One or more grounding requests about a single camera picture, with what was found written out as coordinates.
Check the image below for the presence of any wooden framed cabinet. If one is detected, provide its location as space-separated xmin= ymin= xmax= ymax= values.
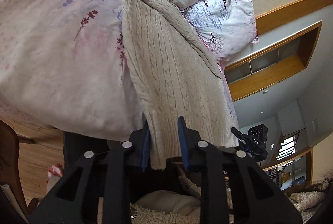
xmin=226 ymin=0 xmax=332 ymax=101

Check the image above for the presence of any beige cable-knit sweater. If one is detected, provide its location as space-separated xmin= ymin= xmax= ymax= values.
xmin=122 ymin=0 xmax=238 ymax=169

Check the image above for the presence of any wooden chair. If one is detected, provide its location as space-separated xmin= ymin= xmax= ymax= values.
xmin=0 ymin=121 xmax=38 ymax=221

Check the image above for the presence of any beige fleece jacket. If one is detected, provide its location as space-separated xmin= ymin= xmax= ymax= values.
xmin=130 ymin=166 xmax=235 ymax=224

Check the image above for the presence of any pink floral bed sheet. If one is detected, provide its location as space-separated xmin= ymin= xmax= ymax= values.
xmin=0 ymin=0 xmax=240 ymax=142

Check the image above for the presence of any right floral pillow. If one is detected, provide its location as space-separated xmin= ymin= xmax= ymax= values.
xmin=183 ymin=0 xmax=258 ymax=61

